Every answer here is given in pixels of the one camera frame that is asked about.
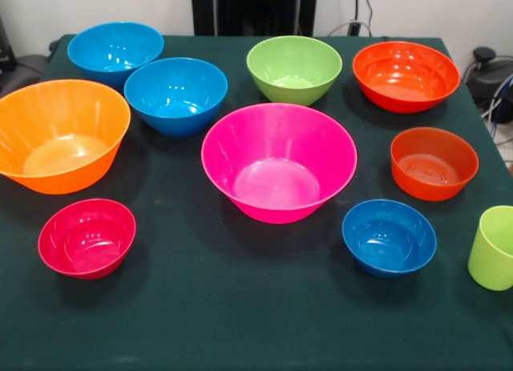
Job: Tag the light blue plastic bowl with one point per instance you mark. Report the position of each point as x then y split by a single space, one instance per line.
176 94
114 46

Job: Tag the dark grey floor equipment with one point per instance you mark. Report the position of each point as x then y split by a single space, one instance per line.
24 70

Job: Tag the dark green tablecloth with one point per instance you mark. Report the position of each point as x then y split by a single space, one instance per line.
240 307

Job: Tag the small crimson red bowl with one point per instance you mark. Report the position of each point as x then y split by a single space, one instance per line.
88 235

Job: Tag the black pedestal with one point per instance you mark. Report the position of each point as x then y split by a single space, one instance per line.
256 10

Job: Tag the small red-orange plastic bowl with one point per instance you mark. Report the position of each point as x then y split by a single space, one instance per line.
433 162

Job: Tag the lime green plastic cup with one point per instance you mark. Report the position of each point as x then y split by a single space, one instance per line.
493 259

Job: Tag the large pink plastic bowl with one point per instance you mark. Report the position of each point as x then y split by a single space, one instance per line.
276 154

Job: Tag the wide red-orange plastic bowl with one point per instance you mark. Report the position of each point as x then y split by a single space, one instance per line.
405 74

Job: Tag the large orange plastic bowl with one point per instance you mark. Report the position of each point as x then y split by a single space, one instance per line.
60 122

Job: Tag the lime green plastic bowl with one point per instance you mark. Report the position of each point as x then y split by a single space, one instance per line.
294 66

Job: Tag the black round floor stand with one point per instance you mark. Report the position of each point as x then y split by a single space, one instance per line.
487 78

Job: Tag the small dark blue bowl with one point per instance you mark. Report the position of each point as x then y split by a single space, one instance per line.
388 239

